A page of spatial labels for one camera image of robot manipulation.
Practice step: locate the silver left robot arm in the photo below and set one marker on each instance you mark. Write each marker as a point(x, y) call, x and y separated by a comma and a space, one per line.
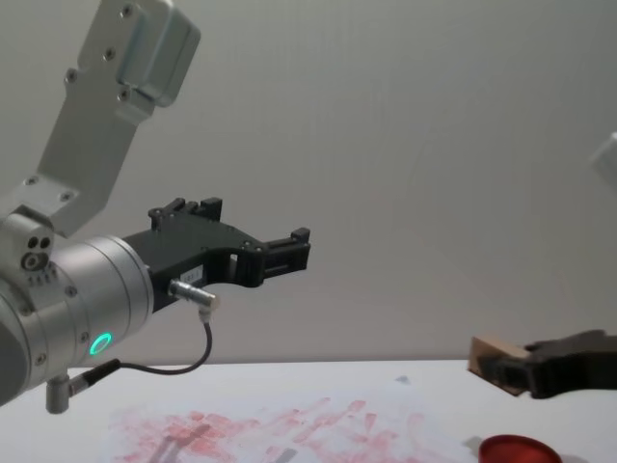
point(91, 284)

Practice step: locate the white paper with red stains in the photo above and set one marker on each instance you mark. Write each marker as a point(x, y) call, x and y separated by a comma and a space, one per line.
point(289, 429)

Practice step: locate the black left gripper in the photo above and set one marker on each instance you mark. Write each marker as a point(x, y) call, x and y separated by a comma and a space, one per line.
point(193, 246)

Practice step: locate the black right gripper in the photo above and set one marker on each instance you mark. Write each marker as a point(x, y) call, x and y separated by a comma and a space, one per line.
point(578, 364)

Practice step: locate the red round ink pad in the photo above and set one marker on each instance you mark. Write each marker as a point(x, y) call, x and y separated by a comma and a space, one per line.
point(518, 448)

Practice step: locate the white table cloth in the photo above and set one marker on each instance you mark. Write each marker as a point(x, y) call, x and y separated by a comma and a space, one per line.
point(337, 378)

